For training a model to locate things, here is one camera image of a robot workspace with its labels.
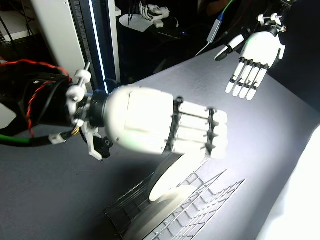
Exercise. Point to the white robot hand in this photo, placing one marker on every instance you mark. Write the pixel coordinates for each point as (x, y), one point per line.
(145, 117)
(262, 47)

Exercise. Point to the silver USB adapter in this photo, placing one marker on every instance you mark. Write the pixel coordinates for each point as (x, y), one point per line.
(213, 31)

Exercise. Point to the small white adapter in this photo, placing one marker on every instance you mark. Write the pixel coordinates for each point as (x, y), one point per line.
(158, 24)

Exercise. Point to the white round sheet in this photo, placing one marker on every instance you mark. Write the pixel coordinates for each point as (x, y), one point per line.
(132, 22)

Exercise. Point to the spare white robot hand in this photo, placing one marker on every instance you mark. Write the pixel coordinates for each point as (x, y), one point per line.
(157, 11)

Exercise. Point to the white column with blue light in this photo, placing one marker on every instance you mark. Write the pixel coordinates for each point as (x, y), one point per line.
(55, 25)

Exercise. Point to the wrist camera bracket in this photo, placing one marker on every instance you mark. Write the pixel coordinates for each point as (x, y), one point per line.
(75, 92)
(261, 18)

